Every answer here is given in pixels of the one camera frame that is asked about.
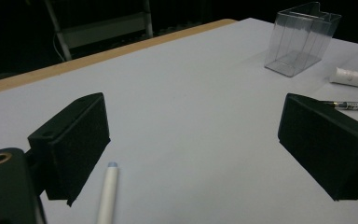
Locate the white metal stand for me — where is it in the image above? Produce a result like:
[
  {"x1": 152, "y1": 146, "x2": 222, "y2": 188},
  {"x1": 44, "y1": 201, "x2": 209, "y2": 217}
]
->
[{"x1": 43, "y1": 0, "x2": 155, "y2": 63}]

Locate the wooden table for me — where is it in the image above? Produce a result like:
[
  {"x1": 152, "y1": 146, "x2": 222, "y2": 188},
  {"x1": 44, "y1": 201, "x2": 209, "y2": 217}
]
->
[{"x1": 0, "y1": 18, "x2": 238, "y2": 98}]

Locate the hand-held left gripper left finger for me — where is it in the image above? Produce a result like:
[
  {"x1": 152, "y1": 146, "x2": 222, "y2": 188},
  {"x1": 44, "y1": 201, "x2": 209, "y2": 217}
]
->
[{"x1": 27, "y1": 91, "x2": 112, "y2": 207}]

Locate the black pen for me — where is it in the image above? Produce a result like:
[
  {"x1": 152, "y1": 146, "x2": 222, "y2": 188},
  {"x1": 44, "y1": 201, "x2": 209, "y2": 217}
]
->
[{"x1": 320, "y1": 100, "x2": 358, "y2": 112}]

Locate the white tube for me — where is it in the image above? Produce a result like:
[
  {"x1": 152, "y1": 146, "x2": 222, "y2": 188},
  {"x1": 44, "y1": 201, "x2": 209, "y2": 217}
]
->
[{"x1": 328, "y1": 66, "x2": 358, "y2": 91}]

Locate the white pen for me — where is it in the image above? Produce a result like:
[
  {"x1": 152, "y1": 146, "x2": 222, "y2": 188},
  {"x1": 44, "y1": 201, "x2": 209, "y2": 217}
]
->
[{"x1": 96, "y1": 161, "x2": 120, "y2": 224}]

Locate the white table sheet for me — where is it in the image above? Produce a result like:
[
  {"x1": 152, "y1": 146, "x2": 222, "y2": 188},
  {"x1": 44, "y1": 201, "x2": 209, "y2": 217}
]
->
[{"x1": 0, "y1": 17, "x2": 358, "y2": 224}]

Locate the clear plastic container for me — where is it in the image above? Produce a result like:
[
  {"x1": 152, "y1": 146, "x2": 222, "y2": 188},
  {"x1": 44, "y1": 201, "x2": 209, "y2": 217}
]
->
[{"x1": 263, "y1": 1, "x2": 343, "y2": 78}]

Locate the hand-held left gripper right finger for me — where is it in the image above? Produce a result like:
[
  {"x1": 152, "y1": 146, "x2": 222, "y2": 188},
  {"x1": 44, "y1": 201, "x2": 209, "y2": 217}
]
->
[{"x1": 277, "y1": 92, "x2": 358, "y2": 202}]

